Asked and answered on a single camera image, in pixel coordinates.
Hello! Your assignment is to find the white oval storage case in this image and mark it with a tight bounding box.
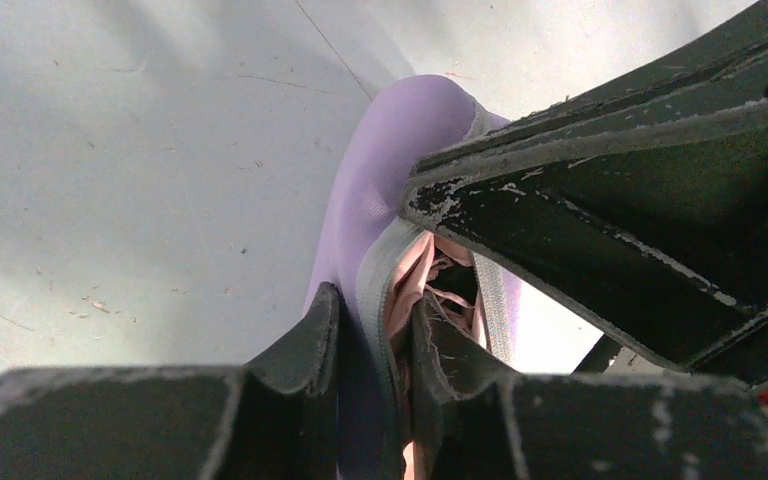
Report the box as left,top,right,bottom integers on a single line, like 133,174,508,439
310,75,523,479

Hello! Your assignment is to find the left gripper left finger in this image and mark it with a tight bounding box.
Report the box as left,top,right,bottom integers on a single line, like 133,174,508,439
0,283,341,479

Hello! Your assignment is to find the pink folding umbrella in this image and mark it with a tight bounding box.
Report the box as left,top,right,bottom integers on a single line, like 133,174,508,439
383,233,488,479

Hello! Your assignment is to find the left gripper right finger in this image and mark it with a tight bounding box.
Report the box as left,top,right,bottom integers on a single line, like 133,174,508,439
411,294,768,479

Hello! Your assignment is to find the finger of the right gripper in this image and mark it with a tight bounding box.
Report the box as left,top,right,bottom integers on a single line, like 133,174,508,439
401,1,768,388

